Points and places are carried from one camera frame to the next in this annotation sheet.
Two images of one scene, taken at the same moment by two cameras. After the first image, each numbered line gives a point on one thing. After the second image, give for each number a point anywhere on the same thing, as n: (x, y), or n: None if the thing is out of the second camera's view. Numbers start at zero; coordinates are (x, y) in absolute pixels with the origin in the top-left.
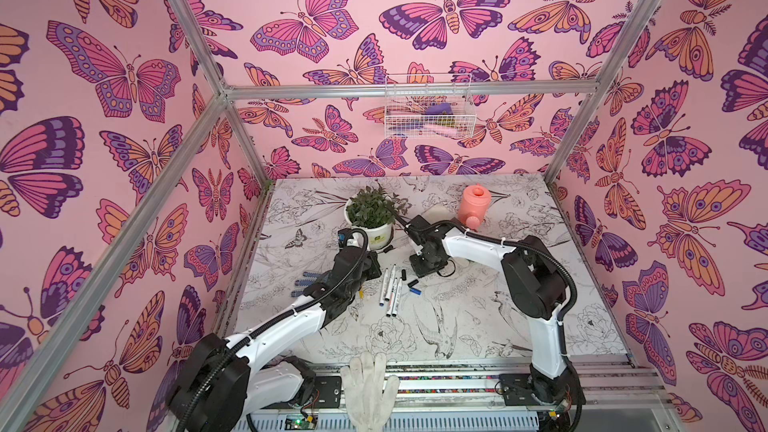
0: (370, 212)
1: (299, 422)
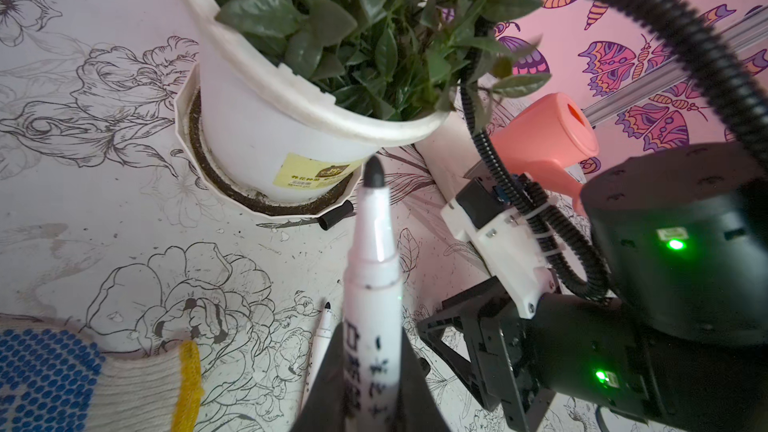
0: (311, 63)
1: None
